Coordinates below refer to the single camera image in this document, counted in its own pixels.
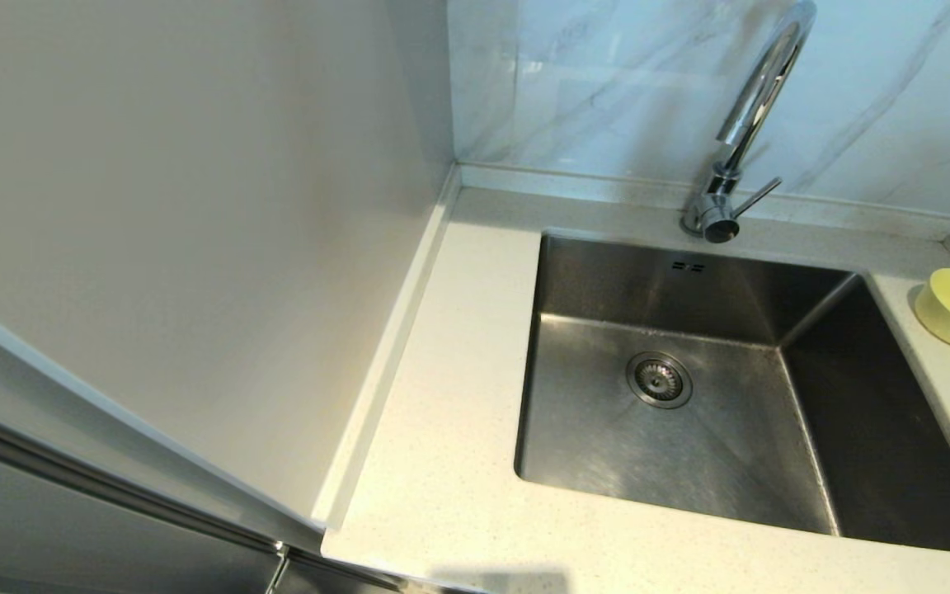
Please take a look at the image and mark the tall grey cabinet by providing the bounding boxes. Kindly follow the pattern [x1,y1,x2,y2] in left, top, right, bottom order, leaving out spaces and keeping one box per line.
[0,0,459,594]

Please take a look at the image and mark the round metal drain strainer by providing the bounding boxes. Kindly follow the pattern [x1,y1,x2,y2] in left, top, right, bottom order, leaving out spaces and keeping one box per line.
[626,351,694,410]

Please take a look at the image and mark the stainless steel sink basin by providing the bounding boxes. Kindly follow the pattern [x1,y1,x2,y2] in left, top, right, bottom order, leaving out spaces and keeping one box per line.
[515,231,950,555]

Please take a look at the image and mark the speckled counter upstand strip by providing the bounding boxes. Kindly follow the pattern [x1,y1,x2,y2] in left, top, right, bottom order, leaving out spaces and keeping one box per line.
[310,163,463,533]
[457,161,950,242]

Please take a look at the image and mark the chrome gooseneck faucet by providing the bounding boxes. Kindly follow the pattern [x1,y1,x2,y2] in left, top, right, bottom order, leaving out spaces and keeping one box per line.
[683,0,818,244]

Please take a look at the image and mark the steel cabinet handle rail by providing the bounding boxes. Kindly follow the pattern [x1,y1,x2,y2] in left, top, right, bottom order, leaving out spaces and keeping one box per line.
[0,408,291,594]

